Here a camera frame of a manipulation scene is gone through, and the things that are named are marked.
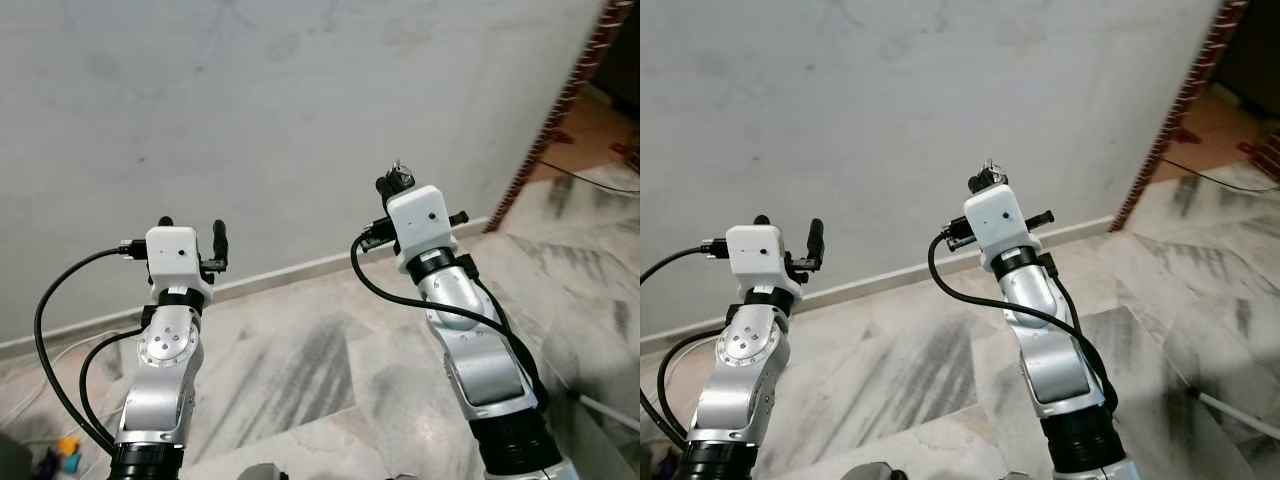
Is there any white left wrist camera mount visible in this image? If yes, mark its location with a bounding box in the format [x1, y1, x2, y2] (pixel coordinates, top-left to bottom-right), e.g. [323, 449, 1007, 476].
[725, 225, 796, 301]
[145, 227, 214, 301]

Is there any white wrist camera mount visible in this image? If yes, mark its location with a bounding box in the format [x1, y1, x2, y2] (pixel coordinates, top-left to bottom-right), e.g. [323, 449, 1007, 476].
[963, 188, 1036, 276]
[385, 185, 461, 276]
[725, 225, 796, 301]
[145, 227, 214, 301]

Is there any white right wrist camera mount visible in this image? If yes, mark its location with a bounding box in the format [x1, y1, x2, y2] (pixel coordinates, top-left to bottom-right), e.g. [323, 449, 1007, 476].
[963, 188, 1036, 276]
[385, 185, 461, 276]

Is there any long black left arm cable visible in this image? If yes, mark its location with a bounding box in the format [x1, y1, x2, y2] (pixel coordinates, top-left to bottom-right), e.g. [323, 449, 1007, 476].
[640, 238, 729, 453]
[34, 238, 151, 456]

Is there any thin black floor cable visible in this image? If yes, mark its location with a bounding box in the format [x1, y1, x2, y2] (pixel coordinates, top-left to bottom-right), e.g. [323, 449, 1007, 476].
[540, 158, 641, 194]
[1160, 158, 1280, 194]

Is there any short black left arm cable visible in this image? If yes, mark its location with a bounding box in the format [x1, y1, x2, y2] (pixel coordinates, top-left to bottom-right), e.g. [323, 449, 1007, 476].
[80, 330, 151, 446]
[660, 330, 731, 441]

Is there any white metal table leg frame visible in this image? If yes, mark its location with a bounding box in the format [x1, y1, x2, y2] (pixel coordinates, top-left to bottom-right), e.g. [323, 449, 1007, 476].
[572, 392, 641, 429]
[1198, 392, 1280, 438]

